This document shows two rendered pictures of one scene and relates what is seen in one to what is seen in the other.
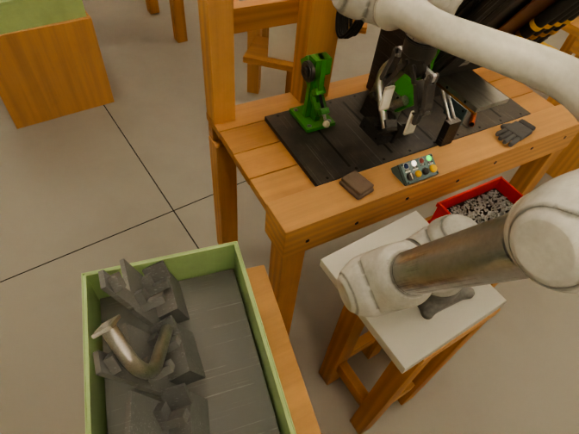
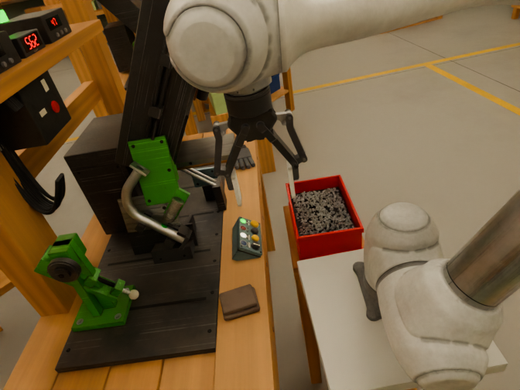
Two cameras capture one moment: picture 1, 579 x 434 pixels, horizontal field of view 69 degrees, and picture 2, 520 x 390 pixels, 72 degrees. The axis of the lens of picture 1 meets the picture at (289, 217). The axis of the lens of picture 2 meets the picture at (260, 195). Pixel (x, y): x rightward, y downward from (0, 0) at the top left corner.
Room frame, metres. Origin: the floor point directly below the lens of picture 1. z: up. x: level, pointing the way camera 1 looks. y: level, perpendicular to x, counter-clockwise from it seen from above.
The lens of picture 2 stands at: (0.58, 0.22, 1.71)
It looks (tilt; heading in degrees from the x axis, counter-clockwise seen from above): 36 degrees down; 307
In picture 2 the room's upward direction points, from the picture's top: 11 degrees counter-clockwise
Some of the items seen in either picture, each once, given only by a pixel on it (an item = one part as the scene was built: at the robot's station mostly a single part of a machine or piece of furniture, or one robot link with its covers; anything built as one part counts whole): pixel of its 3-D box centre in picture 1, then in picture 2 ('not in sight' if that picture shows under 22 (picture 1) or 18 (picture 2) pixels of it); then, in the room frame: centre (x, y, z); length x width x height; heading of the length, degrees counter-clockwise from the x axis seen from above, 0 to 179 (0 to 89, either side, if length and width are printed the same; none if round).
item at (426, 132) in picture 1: (403, 116); (169, 220); (1.52, -0.42, 0.89); 1.10 x 0.42 x 0.02; 124
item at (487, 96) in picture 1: (453, 77); (180, 155); (1.48, -0.55, 1.11); 0.39 x 0.16 x 0.03; 34
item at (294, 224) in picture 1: (442, 170); (244, 223); (1.29, -0.58, 0.82); 1.50 x 0.14 x 0.15; 124
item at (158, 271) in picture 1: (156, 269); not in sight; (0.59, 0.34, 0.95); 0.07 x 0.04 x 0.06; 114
